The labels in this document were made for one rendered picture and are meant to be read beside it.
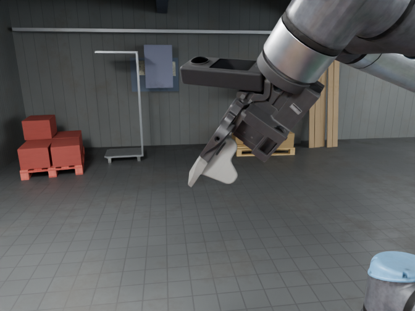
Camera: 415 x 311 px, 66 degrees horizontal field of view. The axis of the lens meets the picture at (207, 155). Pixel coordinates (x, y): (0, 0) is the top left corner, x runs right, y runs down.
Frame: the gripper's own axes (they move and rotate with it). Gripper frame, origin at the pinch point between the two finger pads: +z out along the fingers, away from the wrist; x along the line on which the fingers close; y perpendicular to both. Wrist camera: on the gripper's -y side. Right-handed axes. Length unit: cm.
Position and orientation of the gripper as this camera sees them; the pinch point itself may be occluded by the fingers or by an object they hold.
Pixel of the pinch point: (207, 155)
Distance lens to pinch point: 52.1
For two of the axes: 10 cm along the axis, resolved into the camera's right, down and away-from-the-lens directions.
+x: 4.3, -5.5, 7.1
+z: -3.9, 6.0, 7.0
